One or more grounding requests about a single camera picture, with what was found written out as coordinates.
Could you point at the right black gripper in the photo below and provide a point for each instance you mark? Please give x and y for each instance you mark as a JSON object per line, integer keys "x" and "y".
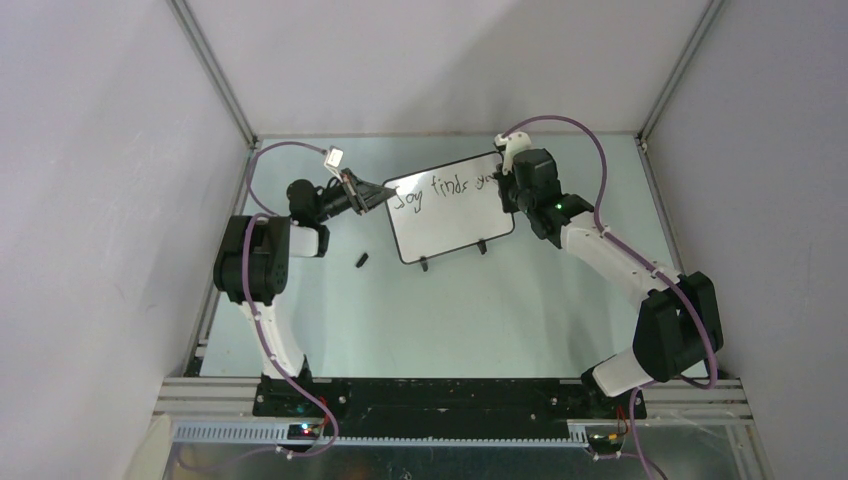
{"x": 503, "y": 181}

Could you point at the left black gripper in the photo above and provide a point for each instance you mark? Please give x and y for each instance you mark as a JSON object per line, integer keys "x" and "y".
{"x": 355, "y": 192}

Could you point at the black framed whiteboard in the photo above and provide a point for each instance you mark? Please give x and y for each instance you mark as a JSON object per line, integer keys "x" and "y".
{"x": 446, "y": 208}

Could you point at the black marker cap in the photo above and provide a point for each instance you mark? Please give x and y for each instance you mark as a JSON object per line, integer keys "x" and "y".
{"x": 361, "y": 260}

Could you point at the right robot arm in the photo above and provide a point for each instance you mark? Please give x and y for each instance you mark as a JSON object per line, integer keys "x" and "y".
{"x": 678, "y": 322}

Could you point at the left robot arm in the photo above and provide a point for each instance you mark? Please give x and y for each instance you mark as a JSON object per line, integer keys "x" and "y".
{"x": 253, "y": 260}

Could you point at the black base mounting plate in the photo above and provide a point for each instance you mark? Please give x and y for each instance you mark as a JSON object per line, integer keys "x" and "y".
{"x": 444, "y": 409}

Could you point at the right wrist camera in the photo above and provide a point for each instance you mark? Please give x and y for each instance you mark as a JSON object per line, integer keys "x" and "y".
{"x": 511, "y": 144}

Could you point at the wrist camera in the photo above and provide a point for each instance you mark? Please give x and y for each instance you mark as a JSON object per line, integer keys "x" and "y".
{"x": 511, "y": 144}
{"x": 332, "y": 161}

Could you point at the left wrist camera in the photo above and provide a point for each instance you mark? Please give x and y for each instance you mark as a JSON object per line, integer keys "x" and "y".
{"x": 332, "y": 161}

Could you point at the aluminium frame rail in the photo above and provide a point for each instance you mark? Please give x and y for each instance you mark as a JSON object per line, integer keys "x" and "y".
{"x": 220, "y": 409}

